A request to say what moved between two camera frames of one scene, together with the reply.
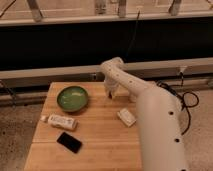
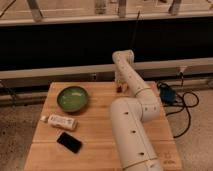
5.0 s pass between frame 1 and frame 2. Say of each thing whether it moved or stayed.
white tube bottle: stayed
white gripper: moved
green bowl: stayed
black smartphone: stayed
